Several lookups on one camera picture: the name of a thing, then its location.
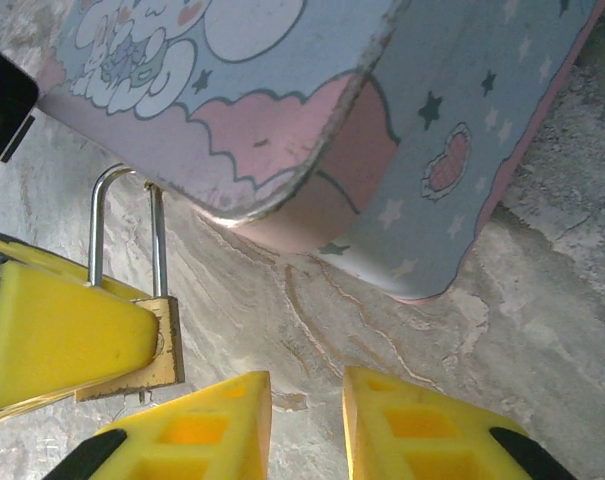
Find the pastel cartoon tin box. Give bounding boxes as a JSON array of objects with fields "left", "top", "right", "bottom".
[{"left": 36, "top": 0, "right": 605, "bottom": 306}]

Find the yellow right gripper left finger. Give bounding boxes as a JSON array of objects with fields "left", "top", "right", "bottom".
[{"left": 41, "top": 370, "right": 274, "bottom": 480}]

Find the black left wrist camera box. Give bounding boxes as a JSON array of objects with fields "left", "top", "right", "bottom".
[{"left": 0, "top": 38, "right": 40, "bottom": 177}]

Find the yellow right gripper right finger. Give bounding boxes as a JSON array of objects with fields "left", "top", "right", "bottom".
[{"left": 342, "top": 365, "right": 579, "bottom": 480}]

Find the brass padlock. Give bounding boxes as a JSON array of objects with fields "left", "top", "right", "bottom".
[{"left": 74, "top": 163, "right": 186, "bottom": 404}]

